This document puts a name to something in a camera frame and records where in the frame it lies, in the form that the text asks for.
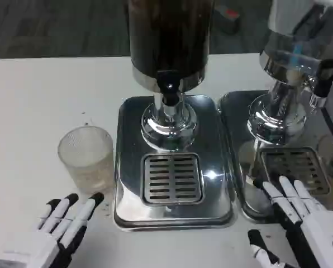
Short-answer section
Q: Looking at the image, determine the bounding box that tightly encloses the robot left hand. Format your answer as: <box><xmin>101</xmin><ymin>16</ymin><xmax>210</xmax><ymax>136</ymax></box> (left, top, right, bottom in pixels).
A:
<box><xmin>0</xmin><ymin>192</ymin><xmax>105</xmax><ymax>268</ymax></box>

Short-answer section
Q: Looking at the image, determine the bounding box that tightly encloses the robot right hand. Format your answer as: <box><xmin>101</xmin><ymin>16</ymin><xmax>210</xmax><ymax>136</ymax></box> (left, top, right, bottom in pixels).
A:
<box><xmin>247</xmin><ymin>175</ymin><xmax>333</xmax><ymax>268</ymax></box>

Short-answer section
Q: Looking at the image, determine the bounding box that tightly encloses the clear ribbed glass cup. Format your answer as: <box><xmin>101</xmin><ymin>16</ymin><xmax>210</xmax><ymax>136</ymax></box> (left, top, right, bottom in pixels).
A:
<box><xmin>57</xmin><ymin>126</ymin><xmax>116</xmax><ymax>196</ymax></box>

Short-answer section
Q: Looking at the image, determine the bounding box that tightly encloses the black tap of dark dispenser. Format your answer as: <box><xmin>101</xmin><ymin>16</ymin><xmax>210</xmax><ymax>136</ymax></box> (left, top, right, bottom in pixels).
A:
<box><xmin>154</xmin><ymin>70</ymin><xmax>184</xmax><ymax>116</ymax></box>

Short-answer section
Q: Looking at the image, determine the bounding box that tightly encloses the steel slotted drip grid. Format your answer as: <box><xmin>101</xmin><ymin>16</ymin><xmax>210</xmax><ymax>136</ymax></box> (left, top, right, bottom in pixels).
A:
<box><xmin>141</xmin><ymin>152</ymin><xmax>206</xmax><ymax>206</ymax></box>
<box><xmin>260</xmin><ymin>147</ymin><xmax>331</xmax><ymax>196</ymax></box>

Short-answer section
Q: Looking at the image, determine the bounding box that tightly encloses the steel drip tray base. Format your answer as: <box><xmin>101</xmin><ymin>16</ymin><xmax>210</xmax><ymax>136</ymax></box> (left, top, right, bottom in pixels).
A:
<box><xmin>113</xmin><ymin>94</ymin><xmax>236</xmax><ymax>232</ymax></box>
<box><xmin>219</xmin><ymin>89</ymin><xmax>333</xmax><ymax>224</ymax></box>

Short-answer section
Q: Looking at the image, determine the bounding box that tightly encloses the black tap of clear dispenser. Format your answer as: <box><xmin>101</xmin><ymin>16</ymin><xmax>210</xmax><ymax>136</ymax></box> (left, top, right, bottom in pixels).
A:
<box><xmin>308</xmin><ymin>58</ymin><xmax>333</xmax><ymax>112</ymax></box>

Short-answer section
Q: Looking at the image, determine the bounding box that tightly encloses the steel dispenser with clear tank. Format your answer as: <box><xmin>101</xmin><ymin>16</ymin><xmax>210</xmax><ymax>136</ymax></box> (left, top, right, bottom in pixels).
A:
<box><xmin>246</xmin><ymin>0</ymin><xmax>333</xmax><ymax>146</ymax></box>

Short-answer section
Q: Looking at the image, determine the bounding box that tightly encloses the drink dispenser with dark drink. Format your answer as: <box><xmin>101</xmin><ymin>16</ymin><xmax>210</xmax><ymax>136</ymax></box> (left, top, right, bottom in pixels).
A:
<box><xmin>123</xmin><ymin>0</ymin><xmax>214</xmax><ymax>149</ymax></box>

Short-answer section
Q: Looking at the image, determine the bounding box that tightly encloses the grey box with red patch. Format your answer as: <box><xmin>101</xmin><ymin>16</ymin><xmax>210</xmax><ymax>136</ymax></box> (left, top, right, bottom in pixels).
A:
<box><xmin>213</xmin><ymin>5</ymin><xmax>241</xmax><ymax>35</ymax></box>

